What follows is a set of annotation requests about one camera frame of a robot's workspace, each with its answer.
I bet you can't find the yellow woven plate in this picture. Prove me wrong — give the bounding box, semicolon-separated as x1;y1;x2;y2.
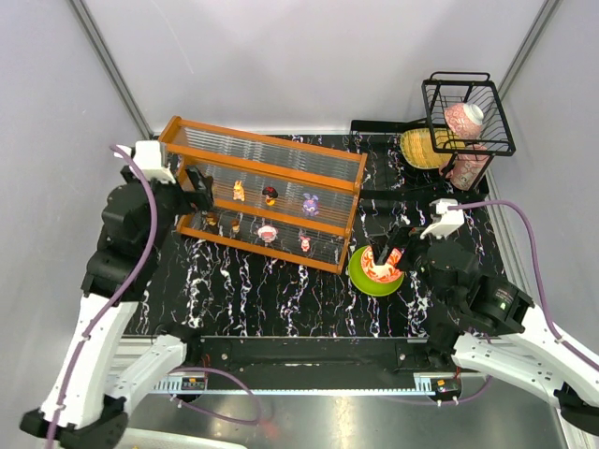
400;128;465;170

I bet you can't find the pink patterned bowl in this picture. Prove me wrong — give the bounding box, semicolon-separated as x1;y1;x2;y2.
444;103;484;139

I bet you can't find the orange wooden glass shelf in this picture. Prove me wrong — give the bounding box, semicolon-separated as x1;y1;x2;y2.
158;116;368;274

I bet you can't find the pink piglet toy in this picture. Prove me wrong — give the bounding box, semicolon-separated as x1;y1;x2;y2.
299;236;311;253

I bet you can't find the green plastic plate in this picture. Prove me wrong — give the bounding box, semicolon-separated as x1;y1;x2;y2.
348;246;404;297

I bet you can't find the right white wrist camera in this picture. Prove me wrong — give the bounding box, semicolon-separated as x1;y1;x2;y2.
419;198;465;239

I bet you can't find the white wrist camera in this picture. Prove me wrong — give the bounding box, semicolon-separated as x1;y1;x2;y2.
419;198;465;239
132;140;176;184

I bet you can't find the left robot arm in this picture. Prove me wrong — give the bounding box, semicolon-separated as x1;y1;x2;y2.
20;167;214;448

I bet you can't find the pink hat girl toy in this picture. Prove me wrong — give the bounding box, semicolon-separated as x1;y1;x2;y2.
256;225;278;243

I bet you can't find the pink patterned cup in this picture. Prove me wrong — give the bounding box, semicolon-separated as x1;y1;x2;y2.
446;144;489;191

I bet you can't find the red patterned bowl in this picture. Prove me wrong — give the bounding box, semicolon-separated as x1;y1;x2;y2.
360;246;403;283

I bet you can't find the yellow rabbit toy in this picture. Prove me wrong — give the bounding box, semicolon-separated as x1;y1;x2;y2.
233;180;245;202

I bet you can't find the white plastic bin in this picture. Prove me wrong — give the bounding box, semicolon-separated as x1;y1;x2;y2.
117;427;244;449

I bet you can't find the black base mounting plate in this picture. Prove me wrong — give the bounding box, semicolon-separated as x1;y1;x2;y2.
160;336;468;377

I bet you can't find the brown hair boy toy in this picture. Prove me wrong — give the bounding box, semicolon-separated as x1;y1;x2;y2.
230;220;241;237

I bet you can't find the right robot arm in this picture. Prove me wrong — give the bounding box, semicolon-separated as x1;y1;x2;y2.
366;227;598;435

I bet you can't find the black wire dish rack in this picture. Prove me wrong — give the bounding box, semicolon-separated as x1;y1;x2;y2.
350;71;518;203

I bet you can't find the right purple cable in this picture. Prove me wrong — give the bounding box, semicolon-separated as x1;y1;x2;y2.
373;199;599;406

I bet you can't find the purple donkey toy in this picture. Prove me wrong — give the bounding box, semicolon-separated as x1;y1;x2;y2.
302;193;319;217

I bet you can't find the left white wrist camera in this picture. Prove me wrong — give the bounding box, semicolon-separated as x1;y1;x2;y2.
132;140;176;184

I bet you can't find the brown dog toy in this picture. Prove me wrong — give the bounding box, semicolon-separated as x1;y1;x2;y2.
204;211;219;228

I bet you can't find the black hair princess toy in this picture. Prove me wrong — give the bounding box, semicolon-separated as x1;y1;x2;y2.
261;186;279;207

